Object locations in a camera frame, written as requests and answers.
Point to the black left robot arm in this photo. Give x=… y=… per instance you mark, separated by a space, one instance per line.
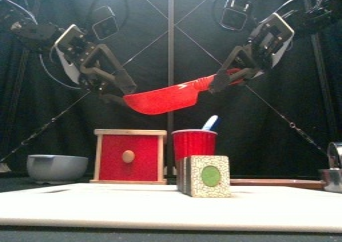
x=30 y=29

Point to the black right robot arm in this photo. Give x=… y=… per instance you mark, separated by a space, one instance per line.
x=318 y=12

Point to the black sushi roll piece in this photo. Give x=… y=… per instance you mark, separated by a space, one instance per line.
x=208 y=176

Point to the white cutting board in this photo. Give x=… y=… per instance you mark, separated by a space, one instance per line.
x=133 y=206

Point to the blue plastic utensil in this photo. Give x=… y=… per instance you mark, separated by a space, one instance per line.
x=211 y=122

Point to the wooden box with red front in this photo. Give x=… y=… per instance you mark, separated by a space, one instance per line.
x=128 y=156

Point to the black backdrop cloth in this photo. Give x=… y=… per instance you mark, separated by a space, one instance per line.
x=267 y=136

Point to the red plastic cup white rim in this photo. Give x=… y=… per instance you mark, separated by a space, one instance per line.
x=193 y=146

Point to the grey bowl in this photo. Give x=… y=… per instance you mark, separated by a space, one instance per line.
x=54 y=167

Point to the shiny metal cup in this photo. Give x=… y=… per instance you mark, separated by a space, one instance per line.
x=332 y=176

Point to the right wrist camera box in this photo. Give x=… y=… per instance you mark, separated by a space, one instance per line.
x=233 y=16

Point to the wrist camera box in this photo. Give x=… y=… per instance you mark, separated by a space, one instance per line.
x=104 y=24
x=233 y=16

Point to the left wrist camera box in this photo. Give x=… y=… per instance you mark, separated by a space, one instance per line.
x=104 y=24

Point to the vertical metal frame pole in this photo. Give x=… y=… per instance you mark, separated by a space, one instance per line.
x=171 y=59

